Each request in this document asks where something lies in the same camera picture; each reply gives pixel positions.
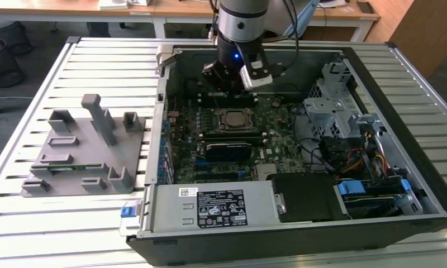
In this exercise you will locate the silver CPU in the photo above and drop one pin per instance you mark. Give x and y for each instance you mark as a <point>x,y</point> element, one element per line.
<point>236,118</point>

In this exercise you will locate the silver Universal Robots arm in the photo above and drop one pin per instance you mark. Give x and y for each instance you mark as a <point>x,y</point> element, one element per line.
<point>241,16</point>

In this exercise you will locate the CPU socket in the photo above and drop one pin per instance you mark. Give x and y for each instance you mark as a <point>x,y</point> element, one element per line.
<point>235,129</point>

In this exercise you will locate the black RAM slot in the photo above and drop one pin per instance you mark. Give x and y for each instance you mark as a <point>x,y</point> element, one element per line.
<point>227,101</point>
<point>231,136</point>
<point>231,132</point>
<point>212,98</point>
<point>227,105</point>

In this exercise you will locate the thin metal locking lever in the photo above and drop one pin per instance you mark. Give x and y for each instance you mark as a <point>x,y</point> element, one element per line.
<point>217,106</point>

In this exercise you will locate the white device with black label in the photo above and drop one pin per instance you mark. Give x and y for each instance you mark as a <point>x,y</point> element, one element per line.
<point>139,2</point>

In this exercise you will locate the silver metal drive cage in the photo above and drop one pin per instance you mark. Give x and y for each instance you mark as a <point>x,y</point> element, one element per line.
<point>327,107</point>

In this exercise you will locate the green motherboard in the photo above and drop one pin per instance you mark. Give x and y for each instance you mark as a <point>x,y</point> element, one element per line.
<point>279,139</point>

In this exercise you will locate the wooden desk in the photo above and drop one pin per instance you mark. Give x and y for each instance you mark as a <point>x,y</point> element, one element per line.
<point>343,16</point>
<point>40,12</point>

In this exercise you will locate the white box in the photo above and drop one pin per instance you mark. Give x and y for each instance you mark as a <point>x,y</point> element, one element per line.
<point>113,5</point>

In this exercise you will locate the dark phone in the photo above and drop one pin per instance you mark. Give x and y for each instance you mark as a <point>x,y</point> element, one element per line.
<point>364,7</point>

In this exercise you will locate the silver finned heatsink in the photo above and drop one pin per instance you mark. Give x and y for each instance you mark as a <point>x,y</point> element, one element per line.
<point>265,171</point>

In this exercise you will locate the black expansion slot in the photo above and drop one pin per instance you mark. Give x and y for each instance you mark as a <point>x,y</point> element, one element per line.
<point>219,176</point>

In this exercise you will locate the black plastic connector block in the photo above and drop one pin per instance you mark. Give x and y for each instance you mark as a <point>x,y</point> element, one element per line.
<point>332,150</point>

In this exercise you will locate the grey parts rack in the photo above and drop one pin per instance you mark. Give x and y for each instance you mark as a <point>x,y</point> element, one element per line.
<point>89,156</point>

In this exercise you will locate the wooden cabinet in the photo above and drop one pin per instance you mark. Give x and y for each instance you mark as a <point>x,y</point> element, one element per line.
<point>420,33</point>

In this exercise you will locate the black power supply label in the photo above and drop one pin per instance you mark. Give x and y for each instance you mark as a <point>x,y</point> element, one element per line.
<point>221,208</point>

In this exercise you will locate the black plastic shroud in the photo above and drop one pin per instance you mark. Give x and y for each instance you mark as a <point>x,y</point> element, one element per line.
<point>308,195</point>

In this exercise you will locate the green RAM stick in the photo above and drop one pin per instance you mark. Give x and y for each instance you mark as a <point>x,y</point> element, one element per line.
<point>77,167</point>

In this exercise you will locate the silver power supply unit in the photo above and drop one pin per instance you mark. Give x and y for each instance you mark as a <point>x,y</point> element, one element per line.
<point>164,206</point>

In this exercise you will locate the black mesh waste basket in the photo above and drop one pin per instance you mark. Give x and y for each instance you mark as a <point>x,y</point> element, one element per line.
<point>16,36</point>
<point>0,64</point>

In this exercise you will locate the blue disk carrier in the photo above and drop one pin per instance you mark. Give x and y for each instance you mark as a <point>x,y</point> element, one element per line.
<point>350,188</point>

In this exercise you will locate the blue case latch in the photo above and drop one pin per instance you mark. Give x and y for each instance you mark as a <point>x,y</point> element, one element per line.
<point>129,212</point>

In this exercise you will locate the blue plastic tab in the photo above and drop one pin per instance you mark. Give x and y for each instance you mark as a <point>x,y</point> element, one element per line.
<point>404,186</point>

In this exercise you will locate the black PC case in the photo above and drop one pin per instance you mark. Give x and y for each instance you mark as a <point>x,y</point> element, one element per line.
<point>283,245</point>

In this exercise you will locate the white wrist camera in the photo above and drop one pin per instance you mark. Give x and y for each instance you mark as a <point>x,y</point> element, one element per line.
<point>256,82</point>

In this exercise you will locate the silver disk bay frame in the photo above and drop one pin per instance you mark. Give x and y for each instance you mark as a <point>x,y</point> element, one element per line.
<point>391,150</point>

